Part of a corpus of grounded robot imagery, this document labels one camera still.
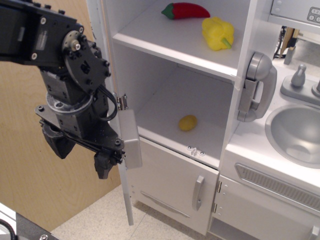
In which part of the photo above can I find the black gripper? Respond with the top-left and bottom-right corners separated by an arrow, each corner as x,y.
35,99 -> 125,180

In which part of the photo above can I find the silver toy sink basin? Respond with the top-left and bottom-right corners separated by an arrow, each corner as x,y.
265,104 -> 320,169

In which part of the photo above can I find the white oven door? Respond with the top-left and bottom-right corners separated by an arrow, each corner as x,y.
210,175 -> 320,240

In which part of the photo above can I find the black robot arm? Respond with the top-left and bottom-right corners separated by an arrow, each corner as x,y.
0,0 -> 124,179

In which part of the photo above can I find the white fridge door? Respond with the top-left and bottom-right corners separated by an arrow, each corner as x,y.
86,0 -> 143,227

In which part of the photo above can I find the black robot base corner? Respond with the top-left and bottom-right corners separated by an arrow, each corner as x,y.
0,212 -> 59,240

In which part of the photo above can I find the small yellow toy lemon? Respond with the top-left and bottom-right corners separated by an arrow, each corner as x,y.
178,114 -> 198,132

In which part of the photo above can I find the silver toy faucet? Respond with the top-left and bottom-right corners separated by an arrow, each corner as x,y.
280,64 -> 320,106

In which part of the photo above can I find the silver freezer door handle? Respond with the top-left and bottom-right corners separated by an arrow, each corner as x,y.
192,175 -> 205,211

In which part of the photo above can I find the yellow plush bell pepper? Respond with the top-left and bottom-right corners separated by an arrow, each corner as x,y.
201,16 -> 235,51

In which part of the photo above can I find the grey toy microwave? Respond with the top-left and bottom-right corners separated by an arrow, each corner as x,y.
268,0 -> 320,35

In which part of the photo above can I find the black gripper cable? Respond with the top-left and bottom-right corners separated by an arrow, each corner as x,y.
96,86 -> 119,122

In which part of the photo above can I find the silver toy telephone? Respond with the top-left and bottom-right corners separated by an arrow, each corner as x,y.
237,52 -> 277,122

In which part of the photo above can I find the red plush chili pepper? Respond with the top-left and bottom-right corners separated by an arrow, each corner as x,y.
161,2 -> 211,20

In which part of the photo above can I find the silver oven vent panel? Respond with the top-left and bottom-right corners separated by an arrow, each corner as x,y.
234,163 -> 320,212

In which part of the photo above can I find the white lower freezer door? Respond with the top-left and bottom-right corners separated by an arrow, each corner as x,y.
127,138 -> 219,235

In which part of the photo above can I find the silver ice dispenser panel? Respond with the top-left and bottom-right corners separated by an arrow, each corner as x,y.
118,109 -> 142,170

